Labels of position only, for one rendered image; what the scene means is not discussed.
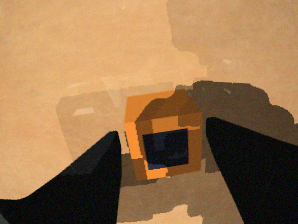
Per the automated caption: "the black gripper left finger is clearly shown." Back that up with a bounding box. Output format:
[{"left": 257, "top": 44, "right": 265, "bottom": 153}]
[{"left": 0, "top": 131, "right": 122, "bottom": 224}]

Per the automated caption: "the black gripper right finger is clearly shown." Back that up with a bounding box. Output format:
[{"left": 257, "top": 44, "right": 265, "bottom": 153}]
[{"left": 206, "top": 116, "right": 298, "bottom": 224}]

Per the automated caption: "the orange block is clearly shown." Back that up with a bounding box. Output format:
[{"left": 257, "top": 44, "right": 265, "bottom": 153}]
[{"left": 125, "top": 89, "right": 202, "bottom": 181}]

